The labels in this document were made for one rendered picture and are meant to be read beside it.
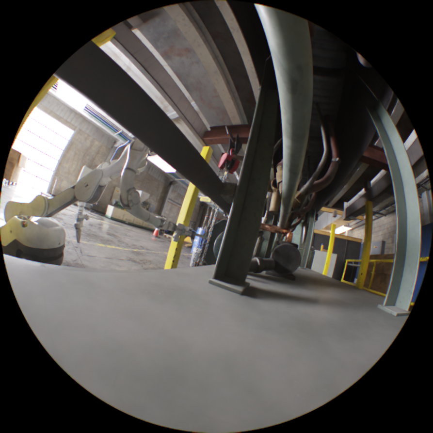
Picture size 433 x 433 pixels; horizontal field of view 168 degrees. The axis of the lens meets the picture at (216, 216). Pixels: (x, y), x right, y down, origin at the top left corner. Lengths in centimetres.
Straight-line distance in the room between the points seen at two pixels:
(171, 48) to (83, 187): 136
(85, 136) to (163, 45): 872
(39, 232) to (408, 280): 144
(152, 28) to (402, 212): 179
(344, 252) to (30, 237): 735
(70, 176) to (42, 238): 848
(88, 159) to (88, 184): 877
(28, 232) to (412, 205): 147
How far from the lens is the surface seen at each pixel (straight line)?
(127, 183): 79
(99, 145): 1010
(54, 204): 122
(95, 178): 103
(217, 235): 124
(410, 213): 36
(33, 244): 115
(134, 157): 84
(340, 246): 664
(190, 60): 161
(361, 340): 17
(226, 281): 21
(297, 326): 15
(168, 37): 162
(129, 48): 145
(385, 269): 376
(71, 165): 958
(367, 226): 252
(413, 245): 34
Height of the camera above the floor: 66
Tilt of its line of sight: 9 degrees up
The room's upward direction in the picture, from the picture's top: 16 degrees clockwise
